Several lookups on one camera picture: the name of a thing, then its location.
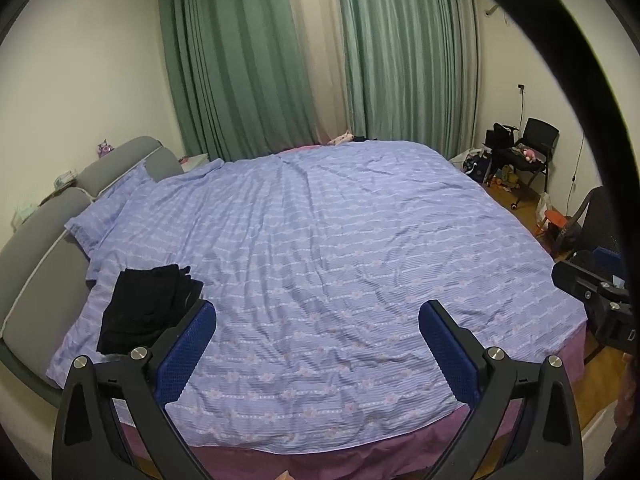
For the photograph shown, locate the black pants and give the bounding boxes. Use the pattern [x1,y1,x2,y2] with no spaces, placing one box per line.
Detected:
[96,264,203,356]

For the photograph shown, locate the dark wicker chair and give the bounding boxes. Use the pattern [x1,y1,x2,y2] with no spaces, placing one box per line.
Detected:
[551,186,620,257]

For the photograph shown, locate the purple striped pillow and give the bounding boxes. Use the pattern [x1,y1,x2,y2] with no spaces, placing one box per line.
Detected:
[64,159,227,281]

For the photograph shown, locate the grey padded headboard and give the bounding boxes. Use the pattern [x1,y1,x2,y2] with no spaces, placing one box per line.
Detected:
[1,136,182,382]

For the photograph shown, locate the black folding chair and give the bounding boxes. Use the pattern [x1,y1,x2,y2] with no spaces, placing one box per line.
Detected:
[510,117,560,210]

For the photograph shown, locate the green curtain left panel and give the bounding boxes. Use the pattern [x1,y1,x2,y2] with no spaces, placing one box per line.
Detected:
[157,0,318,162]

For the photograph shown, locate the green curtain panel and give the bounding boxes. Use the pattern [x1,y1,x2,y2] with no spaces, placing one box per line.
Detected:
[157,0,318,162]
[340,0,480,158]

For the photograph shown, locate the green curtain right panel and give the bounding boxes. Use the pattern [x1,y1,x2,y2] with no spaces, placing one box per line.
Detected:
[340,0,480,158]

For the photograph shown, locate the beige sheer curtain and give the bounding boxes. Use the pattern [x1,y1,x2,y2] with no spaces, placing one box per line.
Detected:
[290,0,349,144]

